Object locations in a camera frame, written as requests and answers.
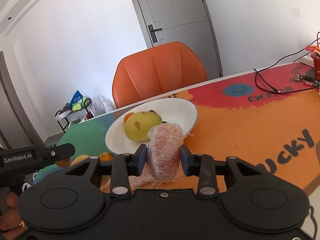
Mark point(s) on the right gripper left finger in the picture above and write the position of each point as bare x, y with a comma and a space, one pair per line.
121, 167

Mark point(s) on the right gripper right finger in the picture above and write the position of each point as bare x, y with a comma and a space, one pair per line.
205, 168

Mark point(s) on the small orange tangerine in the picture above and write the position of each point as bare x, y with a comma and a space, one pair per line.
106, 156

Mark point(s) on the peeled pomelo segment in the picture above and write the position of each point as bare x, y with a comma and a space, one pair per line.
145, 180
163, 155

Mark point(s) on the yellow pear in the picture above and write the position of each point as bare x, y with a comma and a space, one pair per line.
137, 126

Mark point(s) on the large yellow mango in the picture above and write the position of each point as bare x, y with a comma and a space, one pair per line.
79, 159

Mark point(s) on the small brown round fruit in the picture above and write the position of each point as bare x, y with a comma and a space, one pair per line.
63, 162

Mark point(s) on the person's left hand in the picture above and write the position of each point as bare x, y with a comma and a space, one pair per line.
11, 222

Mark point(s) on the orange in bowl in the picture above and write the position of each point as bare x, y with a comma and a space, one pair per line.
127, 116

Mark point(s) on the white oval bowl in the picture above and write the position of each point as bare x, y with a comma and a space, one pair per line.
172, 110

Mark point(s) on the white plastic bag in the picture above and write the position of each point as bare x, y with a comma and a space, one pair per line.
101, 105

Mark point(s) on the black shoe rack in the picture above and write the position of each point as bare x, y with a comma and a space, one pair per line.
66, 117

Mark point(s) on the green box on rack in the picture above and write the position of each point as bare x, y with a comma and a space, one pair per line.
76, 106

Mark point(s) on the blue bag on rack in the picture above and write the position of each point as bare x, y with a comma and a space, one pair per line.
77, 96

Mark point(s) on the orange chair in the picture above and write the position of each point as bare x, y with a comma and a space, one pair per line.
156, 71

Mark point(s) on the key bunch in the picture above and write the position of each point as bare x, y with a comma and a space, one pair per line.
302, 77

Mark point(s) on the grey door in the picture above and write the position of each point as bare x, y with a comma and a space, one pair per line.
186, 21

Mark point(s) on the red basket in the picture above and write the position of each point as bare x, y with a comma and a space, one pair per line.
314, 51

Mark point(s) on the black door handle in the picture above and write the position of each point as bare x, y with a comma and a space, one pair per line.
152, 33

